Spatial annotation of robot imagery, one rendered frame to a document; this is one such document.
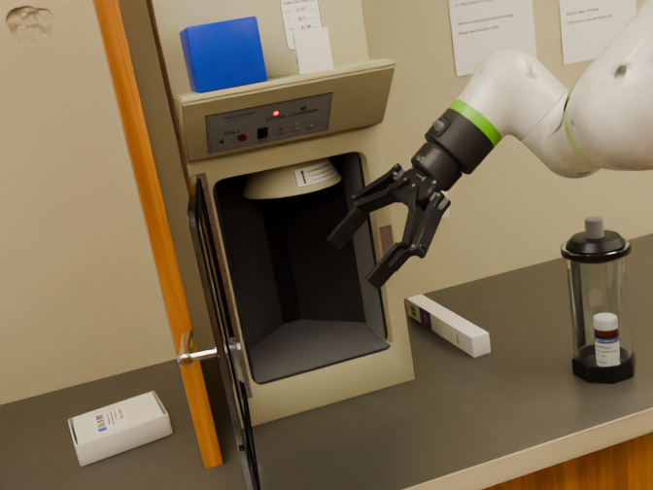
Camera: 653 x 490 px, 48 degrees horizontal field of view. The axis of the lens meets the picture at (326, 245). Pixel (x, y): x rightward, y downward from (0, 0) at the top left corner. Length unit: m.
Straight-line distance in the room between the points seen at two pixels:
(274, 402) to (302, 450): 0.13
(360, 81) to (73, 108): 0.68
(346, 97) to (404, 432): 0.53
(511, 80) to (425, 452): 0.56
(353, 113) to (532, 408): 0.55
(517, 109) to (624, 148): 0.43
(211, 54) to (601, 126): 0.56
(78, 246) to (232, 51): 0.71
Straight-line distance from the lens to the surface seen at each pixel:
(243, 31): 1.07
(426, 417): 1.25
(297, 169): 1.23
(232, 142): 1.13
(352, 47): 1.22
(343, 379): 1.32
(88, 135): 1.60
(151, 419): 1.34
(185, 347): 0.97
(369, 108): 1.17
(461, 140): 1.10
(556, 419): 1.22
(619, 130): 0.70
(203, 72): 1.06
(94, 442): 1.34
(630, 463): 1.32
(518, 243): 1.90
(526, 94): 1.12
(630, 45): 0.71
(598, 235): 1.26
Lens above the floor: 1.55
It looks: 15 degrees down
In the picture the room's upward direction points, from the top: 10 degrees counter-clockwise
